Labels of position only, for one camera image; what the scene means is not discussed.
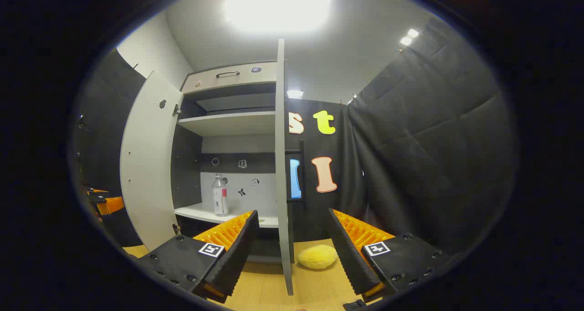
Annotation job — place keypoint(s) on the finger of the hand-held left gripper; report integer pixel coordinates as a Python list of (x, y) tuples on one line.
[(112, 204)]

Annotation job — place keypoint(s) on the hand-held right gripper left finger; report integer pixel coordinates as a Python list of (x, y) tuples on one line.
[(237, 251)]

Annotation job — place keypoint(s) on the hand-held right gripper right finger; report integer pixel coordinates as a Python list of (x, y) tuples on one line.
[(349, 256)]

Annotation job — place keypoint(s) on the clear plastic bottle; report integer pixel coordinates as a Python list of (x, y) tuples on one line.
[(220, 201)]

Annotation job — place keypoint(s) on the grey cabinet door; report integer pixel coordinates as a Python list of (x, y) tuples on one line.
[(150, 165), (280, 165)]

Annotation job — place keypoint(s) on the grey cabinet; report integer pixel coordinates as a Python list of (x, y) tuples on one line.
[(237, 143)]

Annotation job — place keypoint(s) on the metal door hinge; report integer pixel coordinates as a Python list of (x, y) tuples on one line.
[(176, 110), (176, 229)]

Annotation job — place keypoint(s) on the grey cabinet shelf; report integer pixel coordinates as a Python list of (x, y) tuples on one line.
[(228, 124)]

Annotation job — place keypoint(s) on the grey cabinet drawer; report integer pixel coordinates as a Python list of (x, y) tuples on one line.
[(205, 80)]

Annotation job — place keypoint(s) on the yellow sponge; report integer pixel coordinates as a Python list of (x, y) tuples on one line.
[(317, 257)]

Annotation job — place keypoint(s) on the black backdrop cloth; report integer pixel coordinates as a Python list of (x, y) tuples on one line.
[(433, 142)]

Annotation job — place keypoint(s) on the small ceiling light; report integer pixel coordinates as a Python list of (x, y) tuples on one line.
[(294, 94), (409, 37)]

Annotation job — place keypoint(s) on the large ceiling light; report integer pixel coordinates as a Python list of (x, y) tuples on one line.
[(276, 5)]

